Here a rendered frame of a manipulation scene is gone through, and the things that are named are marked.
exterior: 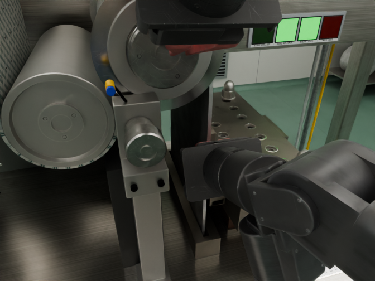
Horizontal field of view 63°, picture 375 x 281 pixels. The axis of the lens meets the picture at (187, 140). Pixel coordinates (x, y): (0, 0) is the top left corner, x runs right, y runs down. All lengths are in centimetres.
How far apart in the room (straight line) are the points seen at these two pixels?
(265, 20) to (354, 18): 68
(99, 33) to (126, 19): 3
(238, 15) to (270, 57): 339
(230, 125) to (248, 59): 286
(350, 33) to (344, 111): 43
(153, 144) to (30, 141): 16
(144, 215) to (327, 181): 25
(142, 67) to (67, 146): 14
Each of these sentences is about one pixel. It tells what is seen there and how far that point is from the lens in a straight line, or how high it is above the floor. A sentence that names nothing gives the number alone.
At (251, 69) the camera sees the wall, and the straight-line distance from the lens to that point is 355.
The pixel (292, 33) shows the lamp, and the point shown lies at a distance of 80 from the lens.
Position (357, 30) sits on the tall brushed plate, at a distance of 93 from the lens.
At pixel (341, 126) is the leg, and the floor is 78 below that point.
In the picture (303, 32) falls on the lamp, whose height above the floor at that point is 118.
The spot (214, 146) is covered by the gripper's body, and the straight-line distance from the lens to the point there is 37.
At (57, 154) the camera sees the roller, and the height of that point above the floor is 113.
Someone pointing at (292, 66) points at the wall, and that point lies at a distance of 381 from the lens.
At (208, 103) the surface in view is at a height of 118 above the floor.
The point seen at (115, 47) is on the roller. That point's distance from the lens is 34.
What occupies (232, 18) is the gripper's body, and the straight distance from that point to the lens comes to 22.
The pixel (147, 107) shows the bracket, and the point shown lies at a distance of 33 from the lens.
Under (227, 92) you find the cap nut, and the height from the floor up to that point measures 105.
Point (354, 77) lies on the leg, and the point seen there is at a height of 97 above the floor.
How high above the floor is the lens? 134
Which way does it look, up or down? 32 degrees down
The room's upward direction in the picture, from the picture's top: straight up
